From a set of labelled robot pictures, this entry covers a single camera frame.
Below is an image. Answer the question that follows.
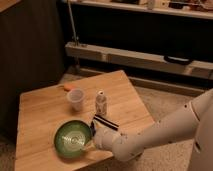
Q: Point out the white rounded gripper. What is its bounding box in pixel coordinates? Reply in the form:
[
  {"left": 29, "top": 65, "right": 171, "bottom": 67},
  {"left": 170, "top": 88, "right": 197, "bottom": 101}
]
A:
[{"left": 94, "top": 128, "right": 120, "bottom": 151}]

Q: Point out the green ceramic bowl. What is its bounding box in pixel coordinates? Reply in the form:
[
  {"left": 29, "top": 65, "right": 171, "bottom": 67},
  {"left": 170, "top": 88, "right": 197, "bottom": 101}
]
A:
[{"left": 54, "top": 120, "right": 92, "bottom": 159}]

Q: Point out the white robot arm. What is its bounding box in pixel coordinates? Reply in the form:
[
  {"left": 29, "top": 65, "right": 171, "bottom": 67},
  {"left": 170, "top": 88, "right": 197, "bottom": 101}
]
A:
[{"left": 94, "top": 88, "right": 213, "bottom": 171}]

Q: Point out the black striped box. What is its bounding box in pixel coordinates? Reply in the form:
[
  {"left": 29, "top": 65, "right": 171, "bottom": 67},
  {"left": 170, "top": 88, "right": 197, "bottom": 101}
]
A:
[{"left": 90, "top": 115, "right": 119, "bottom": 135}]

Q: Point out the small white bottle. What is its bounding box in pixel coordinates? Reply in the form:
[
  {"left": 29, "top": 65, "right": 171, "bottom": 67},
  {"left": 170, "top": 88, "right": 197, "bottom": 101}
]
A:
[{"left": 95, "top": 91, "right": 107, "bottom": 116}]

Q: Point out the wooden table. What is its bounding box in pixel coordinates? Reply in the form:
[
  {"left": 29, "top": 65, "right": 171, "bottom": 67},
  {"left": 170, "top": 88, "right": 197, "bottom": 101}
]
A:
[{"left": 15, "top": 70, "right": 154, "bottom": 171}]

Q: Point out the translucent plastic cup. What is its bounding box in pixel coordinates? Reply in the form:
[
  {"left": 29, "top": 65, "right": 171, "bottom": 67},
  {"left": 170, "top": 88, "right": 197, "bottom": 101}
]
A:
[{"left": 66, "top": 88, "right": 84, "bottom": 111}]

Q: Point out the orange carrot toy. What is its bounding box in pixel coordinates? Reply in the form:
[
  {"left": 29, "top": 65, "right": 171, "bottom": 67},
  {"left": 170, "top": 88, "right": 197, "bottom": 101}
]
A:
[{"left": 59, "top": 83, "right": 75, "bottom": 91}]

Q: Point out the metal stand pole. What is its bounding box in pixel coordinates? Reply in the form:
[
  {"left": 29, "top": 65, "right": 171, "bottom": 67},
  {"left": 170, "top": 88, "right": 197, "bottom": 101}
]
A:
[{"left": 67, "top": 0, "right": 80, "bottom": 74}]

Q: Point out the long wooden bench shelf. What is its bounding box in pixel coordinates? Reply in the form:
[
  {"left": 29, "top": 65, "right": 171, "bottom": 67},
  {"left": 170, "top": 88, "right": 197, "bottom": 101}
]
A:
[{"left": 65, "top": 42, "right": 213, "bottom": 80}]

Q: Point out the upper wooden shelf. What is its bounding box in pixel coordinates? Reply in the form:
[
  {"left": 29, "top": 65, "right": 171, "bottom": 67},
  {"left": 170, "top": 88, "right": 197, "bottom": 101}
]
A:
[{"left": 62, "top": 0, "right": 213, "bottom": 20}]

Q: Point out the black handle on bench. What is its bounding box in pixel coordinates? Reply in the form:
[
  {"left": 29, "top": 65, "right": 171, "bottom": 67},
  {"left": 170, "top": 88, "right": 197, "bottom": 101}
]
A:
[{"left": 164, "top": 56, "right": 193, "bottom": 65}]

